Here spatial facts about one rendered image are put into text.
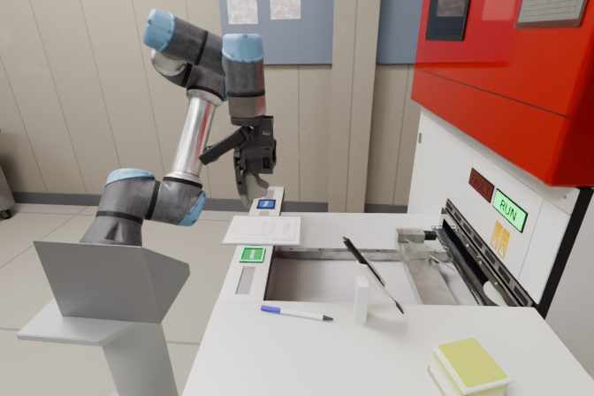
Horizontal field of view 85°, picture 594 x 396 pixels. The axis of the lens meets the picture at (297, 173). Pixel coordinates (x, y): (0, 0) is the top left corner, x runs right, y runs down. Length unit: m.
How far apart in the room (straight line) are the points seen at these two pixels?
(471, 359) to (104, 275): 0.74
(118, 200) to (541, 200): 0.95
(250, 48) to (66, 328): 0.78
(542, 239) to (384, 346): 0.36
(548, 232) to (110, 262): 0.89
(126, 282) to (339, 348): 0.50
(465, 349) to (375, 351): 0.14
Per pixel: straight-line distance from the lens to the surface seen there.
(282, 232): 0.90
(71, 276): 0.95
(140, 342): 1.09
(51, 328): 1.04
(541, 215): 0.77
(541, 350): 0.74
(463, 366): 0.57
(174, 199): 0.98
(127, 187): 0.97
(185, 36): 0.72
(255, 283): 0.75
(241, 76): 0.63
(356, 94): 2.47
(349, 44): 2.43
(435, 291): 0.91
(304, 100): 2.57
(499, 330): 0.74
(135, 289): 0.87
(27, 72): 3.52
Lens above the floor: 1.46
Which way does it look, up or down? 23 degrees down
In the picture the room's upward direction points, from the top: 1 degrees counter-clockwise
